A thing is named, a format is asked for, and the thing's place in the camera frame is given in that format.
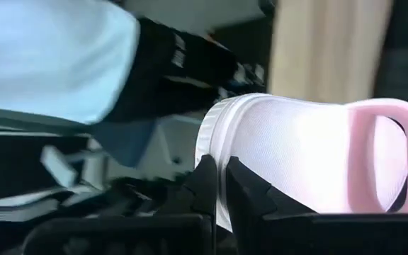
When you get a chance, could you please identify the blue plastic bin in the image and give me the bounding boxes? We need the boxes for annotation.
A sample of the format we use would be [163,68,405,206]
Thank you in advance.
[0,0,142,125]

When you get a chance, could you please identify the pink rubber slide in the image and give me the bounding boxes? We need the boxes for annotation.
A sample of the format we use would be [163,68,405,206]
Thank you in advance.
[193,92,408,233]

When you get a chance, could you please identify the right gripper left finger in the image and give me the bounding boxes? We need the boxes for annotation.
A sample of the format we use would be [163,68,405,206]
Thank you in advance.
[175,154,219,217]

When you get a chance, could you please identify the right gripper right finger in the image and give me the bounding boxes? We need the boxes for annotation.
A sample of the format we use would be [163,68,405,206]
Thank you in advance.
[225,156,317,217]

